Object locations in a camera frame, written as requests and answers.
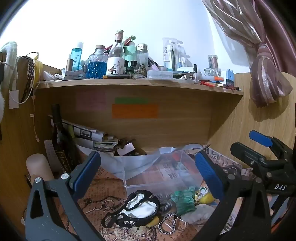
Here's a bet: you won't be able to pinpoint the blue and white small box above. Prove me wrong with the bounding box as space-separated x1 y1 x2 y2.
225 69 235 87

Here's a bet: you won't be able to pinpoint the patterned woven headband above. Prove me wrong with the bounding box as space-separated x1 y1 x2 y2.
20 55 36 103

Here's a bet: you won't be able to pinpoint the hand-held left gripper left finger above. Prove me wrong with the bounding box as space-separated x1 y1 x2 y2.
24 151 107 241

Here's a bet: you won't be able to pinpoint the black pen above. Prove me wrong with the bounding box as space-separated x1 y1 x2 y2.
102 74 135 79

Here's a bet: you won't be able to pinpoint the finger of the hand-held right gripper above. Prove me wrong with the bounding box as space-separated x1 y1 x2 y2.
230 142 270 173
249 130 289 159

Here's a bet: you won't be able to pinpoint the pale blue plastic bag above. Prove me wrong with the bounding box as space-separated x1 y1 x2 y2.
76 143 210 180

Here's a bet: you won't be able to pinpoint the white fluffy plush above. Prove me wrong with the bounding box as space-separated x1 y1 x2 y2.
0 41 18 90

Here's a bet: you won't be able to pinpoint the clear rectangular plastic tub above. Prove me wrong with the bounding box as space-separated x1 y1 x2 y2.
147 70 174 79

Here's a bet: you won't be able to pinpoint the clear bottle silver cap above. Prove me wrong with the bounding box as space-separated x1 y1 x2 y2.
135 43 149 68

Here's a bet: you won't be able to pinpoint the green pump bottle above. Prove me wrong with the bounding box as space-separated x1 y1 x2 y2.
124 35 137 62

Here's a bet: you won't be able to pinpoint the green sticky note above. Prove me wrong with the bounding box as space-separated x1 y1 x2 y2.
115 98 148 104

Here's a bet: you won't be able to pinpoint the white paper tag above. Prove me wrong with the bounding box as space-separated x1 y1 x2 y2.
9 90 19 109

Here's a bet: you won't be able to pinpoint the glass jar dark contents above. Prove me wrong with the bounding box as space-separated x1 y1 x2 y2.
207 55 219 70

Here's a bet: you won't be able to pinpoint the yellow plastic holder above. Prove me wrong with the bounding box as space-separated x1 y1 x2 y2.
33 59 43 89

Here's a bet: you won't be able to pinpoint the mauve striped curtain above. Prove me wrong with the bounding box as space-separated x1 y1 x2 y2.
201 0 296 108

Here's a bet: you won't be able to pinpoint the glass jar with blue beads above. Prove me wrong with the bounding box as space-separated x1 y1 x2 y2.
87 45 108 79

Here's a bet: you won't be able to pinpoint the stack of folded newspapers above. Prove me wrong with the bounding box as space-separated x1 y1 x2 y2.
48 115 121 158

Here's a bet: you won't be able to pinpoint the yellow plush toy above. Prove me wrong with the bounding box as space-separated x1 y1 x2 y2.
194 187 215 205

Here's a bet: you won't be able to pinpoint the orange sticky note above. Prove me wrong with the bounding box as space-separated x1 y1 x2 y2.
112 104 159 119

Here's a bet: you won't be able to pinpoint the wooden shelf board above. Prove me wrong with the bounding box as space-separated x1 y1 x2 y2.
35 78 245 96

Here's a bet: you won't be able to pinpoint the green cloth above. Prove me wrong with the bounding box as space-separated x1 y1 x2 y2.
171 185 197 215

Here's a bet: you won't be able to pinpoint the pink sticky note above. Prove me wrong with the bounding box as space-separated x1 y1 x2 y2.
76 91 107 110

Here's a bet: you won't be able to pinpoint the small brown bottle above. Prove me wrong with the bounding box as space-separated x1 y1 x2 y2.
65 54 74 72

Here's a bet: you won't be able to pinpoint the clear plastic storage box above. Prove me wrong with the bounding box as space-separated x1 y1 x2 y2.
123 150 210 189

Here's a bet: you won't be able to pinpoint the black and white pouch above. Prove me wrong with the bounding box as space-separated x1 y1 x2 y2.
101 190 162 230

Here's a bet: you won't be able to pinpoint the toothbrush blister pack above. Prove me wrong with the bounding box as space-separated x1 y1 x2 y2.
162 38 186 70

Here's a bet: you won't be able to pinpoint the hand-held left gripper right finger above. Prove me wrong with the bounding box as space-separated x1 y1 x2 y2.
192 151 272 241

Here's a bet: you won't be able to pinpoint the white receipt paper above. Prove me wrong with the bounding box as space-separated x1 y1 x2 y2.
43 139 57 168

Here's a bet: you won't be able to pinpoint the clear glass bottle white label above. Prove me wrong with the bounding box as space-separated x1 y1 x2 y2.
107 30 125 75

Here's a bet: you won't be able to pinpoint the vintage print table cover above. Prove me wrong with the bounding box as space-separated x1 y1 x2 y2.
69 148 256 241

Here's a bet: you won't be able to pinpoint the blue liquid bottle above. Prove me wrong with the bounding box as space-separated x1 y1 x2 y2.
70 42 84 71

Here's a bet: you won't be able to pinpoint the dark wine bottle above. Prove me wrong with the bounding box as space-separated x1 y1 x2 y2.
50 104 80 175

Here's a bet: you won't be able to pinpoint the beaded bracelet rings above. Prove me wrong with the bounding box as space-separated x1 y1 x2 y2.
157 213 187 235

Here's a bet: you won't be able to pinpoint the white soft cloth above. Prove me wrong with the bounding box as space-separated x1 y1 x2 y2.
184 203 219 224

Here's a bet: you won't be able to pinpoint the white charging cable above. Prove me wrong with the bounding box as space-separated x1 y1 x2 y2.
8 52 40 142

